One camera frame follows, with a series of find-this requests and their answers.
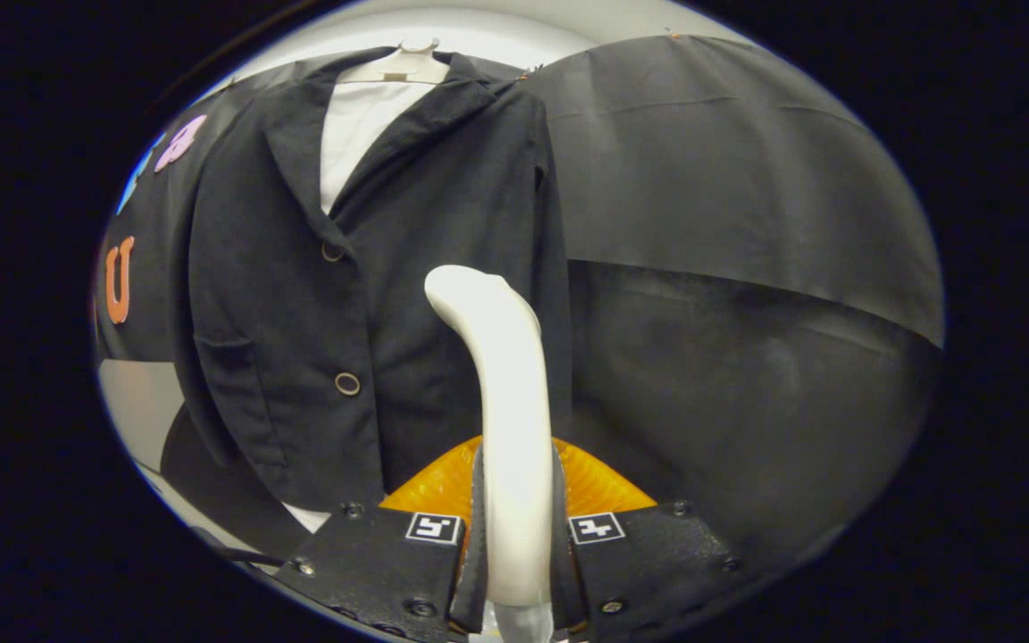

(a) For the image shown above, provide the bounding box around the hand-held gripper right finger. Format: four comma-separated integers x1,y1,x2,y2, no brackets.
550,436,765,643

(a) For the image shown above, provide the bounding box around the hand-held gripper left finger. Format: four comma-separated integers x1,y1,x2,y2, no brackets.
273,436,489,643

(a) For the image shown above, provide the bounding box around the white garment steamer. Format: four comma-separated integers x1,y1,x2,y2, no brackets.
423,264,562,643

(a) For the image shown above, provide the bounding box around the black jacket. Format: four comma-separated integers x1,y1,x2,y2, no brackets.
171,49,574,516

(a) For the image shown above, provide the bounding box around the cream clothes hanger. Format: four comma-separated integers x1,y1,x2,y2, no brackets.
339,38,451,87

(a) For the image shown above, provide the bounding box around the grey cabinet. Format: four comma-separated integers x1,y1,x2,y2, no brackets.
98,359,301,556

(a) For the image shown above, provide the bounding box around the black backdrop cloth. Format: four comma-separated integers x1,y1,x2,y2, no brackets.
90,34,946,572

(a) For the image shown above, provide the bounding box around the white dress form mannequin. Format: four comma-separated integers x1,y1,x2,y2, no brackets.
280,79,441,535

